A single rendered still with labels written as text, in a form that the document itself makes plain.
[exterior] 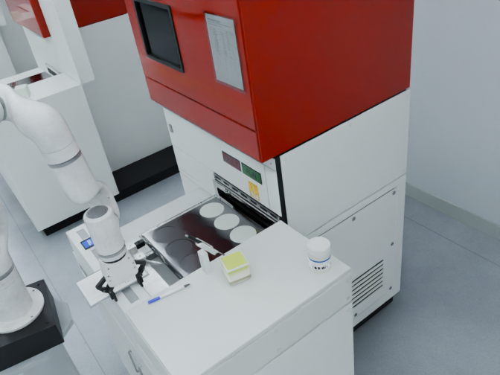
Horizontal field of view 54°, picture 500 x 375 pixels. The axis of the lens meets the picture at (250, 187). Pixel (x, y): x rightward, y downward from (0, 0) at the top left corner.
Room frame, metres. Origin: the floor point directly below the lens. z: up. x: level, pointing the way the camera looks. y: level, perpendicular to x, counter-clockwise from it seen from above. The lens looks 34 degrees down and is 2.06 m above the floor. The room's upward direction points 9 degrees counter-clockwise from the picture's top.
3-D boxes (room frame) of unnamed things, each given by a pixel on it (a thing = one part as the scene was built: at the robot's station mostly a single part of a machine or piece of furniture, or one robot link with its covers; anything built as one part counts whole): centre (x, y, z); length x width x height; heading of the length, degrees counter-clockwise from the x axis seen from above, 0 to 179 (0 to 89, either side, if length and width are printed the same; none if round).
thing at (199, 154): (1.74, 0.11, 1.02); 0.82 x 0.03 x 0.40; 32
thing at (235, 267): (1.14, 0.09, 1.00); 0.07 x 0.07 x 0.07; 18
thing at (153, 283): (1.31, 0.42, 0.87); 0.36 x 0.08 x 0.03; 32
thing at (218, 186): (1.58, 0.03, 0.89); 0.44 x 0.02 x 0.10; 32
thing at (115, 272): (1.15, 0.44, 1.08); 0.10 x 0.07 x 0.11; 122
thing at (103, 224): (1.16, 0.44, 1.22); 0.09 x 0.08 x 0.13; 4
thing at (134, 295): (1.33, 0.55, 0.89); 0.55 x 0.09 x 0.14; 32
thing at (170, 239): (1.46, 0.20, 0.90); 0.34 x 0.34 x 0.01; 32
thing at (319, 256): (1.12, -0.18, 1.01); 0.07 x 0.07 x 0.10
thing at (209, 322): (1.08, 0.08, 0.89); 0.62 x 0.35 x 0.14; 122
